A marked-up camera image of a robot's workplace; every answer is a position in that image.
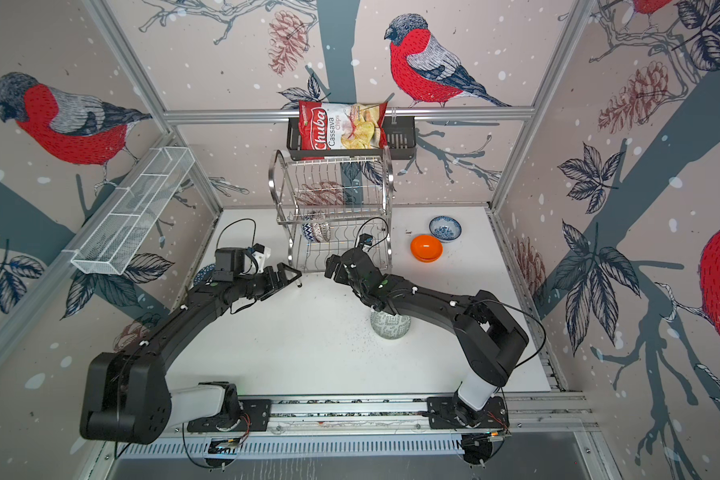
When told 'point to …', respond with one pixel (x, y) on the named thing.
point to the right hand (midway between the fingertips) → (334, 269)
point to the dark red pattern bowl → (317, 232)
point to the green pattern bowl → (389, 326)
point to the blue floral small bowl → (445, 228)
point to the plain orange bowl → (426, 248)
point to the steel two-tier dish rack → (324, 203)
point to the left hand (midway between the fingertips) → (290, 278)
